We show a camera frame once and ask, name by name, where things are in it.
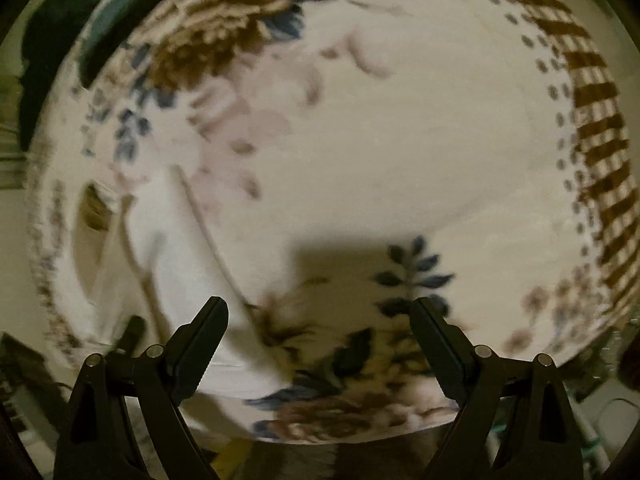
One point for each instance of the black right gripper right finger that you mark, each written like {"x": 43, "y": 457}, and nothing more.
{"x": 514, "y": 419}

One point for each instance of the folded dark green garment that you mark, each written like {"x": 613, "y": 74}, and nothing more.
{"x": 49, "y": 36}

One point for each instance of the white pants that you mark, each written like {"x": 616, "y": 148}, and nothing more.
{"x": 148, "y": 254}

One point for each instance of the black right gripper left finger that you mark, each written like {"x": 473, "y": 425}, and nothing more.
{"x": 98, "y": 442}

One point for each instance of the floral bed sheet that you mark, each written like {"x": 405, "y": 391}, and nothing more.
{"x": 345, "y": 158}

